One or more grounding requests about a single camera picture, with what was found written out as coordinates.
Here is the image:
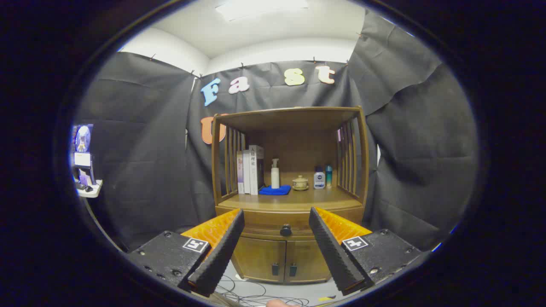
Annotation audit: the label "black backdrop cloth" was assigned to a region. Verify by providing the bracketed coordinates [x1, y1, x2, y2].
[73, 9, 478, 252]

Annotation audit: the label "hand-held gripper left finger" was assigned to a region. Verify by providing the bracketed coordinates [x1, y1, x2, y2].
[127, 208, 246, 298]

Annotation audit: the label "wooden cabinet door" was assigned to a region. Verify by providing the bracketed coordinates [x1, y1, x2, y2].
[232, 237, 287, 283]
[285, 239, 334, 283]

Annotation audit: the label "thin white book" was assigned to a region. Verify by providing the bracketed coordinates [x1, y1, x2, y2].
[242, 149, 251, 194]

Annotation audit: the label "white wall shelf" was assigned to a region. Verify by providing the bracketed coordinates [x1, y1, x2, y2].
[75, 179, 103, 198]

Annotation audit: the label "white and black book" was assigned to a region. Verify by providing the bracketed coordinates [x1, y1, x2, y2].
[249, 145, 265, 196]

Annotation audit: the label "black floor cables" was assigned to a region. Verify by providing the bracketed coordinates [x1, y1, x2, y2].
[215, 275, 310, 307]

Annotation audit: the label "blue folded cloth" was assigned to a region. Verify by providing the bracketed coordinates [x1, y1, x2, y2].
[258, 184, 292, 196]

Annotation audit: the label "wooden cabinet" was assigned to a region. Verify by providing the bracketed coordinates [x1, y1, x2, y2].
[211, 107, 370, 285]

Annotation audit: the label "wooden countertop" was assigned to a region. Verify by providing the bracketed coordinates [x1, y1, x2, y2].
[218, 171, 365, 212]

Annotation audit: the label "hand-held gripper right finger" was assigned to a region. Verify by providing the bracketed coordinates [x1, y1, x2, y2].
[308, 207, 423, 296]

